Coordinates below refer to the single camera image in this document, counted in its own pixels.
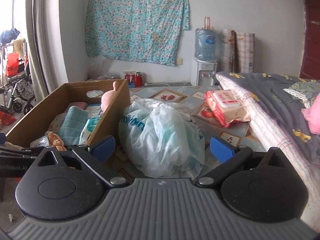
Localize yellow hanging towel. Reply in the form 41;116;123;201
12;39;27;61

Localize pomegranate printed floor mat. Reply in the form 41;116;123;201
106;86;265;180

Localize red plastic bag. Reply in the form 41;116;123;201
5;52;20;77

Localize teal floral wall cloth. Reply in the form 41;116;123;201
85;0;190;67

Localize cardboard box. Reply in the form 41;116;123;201
5;79;131;151

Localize crumpled red bag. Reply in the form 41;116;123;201
0;111;16;126

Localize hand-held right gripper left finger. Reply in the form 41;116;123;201
37;135;129;188

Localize pink pad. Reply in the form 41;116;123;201
67;102;87;111

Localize clear plastic bag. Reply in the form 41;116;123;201
87;55;118;81

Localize white water dispenser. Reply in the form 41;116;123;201
190;57;218;87

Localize blue hanging clothes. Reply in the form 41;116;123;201
0;29;21;43

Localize grey folded quilt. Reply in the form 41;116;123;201
215;72;320;167

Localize white plastic bag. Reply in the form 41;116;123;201
117;98;206;180

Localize orange plush toy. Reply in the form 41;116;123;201
47;131;67;152

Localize checked rolled mat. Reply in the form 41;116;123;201
236;32;255;74

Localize dark floral lace pillow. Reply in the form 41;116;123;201
284;81;320;103

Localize clear packet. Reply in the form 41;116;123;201
30;136;51;148

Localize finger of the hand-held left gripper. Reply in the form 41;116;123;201
0;133;38;158

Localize dark red door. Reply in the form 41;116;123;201
299;0;320;81

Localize pink cloth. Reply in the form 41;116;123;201
301;101;320;135

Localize teal checked towel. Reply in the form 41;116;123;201
59;106;89;147

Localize white power cable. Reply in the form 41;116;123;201
144;81;192;87

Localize grey curtain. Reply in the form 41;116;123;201
25;0;68;101

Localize pink plush toy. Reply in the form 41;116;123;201
101;81;121;113

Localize pink wet wipes pack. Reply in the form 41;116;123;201
205;89;251;128

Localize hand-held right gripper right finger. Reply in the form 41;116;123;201
195;136;285;188

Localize black stroller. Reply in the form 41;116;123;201
0;60;37;113

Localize white teal cotton swab packet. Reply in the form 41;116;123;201
78;116;103;146

